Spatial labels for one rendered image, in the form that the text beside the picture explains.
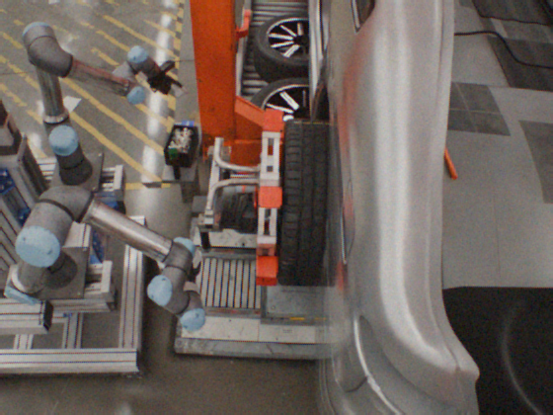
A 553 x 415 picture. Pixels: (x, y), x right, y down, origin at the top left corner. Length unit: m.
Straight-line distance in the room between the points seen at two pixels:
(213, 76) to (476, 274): 1.32
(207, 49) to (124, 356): 1.42
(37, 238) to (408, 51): 1.01
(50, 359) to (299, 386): 1.21
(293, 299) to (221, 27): 1.31
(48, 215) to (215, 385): 1.45
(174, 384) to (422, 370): 1.78
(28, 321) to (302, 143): 1.23
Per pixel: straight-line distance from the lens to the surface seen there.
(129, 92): 2.01
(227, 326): 2.54
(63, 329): 2.55
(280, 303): 2.43
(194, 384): 2.53
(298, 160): 1.68
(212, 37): 2.03
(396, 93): 1.12
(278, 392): 2.51
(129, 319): 2.46
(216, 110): 2.27
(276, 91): 2.97
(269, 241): 1.72
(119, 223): 1.43
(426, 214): 0.96
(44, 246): 1.33
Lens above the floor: 2.42
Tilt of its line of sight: 54 degrees down
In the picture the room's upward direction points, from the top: 3 degrees clockwise
